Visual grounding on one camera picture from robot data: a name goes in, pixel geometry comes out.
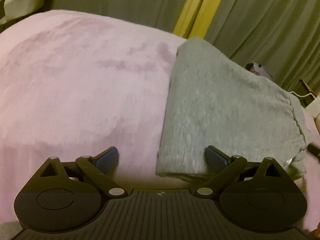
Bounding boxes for grey sweatpants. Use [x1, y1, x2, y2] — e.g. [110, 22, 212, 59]
[156, 37, 312, 180]

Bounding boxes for dark bag with white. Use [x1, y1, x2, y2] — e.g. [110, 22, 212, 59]
[245, 62, 273, 81]

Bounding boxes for pink bed blanket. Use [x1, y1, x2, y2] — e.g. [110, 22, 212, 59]
[1, 10, 189, 239]

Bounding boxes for grey green curtain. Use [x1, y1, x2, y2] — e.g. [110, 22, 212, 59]
[43, 0, 319, 90]

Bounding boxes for yellow curtain strip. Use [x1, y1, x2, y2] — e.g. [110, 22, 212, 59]
[173, 0, 221, 38]

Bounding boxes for white cable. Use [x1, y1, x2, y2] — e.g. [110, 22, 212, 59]
[289, 91, 315, 98]

